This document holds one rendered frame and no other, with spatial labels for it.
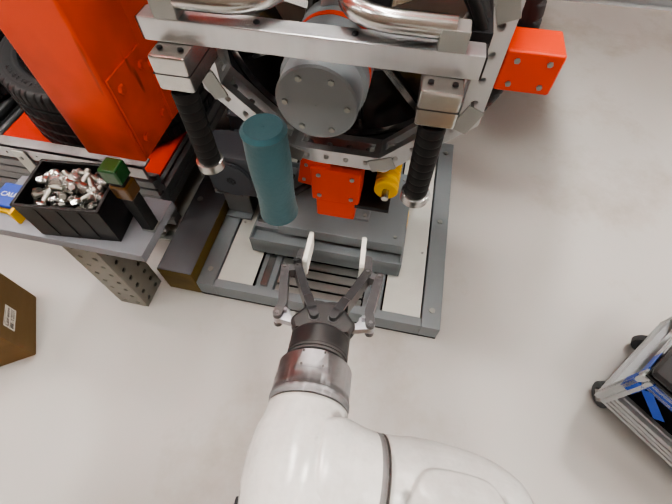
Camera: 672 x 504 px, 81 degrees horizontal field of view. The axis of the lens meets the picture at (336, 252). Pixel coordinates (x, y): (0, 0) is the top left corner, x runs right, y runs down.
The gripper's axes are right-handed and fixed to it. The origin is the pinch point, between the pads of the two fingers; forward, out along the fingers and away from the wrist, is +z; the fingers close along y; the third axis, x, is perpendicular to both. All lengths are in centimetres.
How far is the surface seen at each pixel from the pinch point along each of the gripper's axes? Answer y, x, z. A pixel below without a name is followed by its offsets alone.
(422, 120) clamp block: -9.8, -21.8, 1.8
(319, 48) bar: 3.4, -28.4, 4.3
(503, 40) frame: -22.0, -26.2, 22.5
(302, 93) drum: 7.0, -20.1, 11.5
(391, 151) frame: -8.0, -2.0, 30.4
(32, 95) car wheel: 96, 5, 59
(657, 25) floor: -159, 11, 230
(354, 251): -2, 45, 49
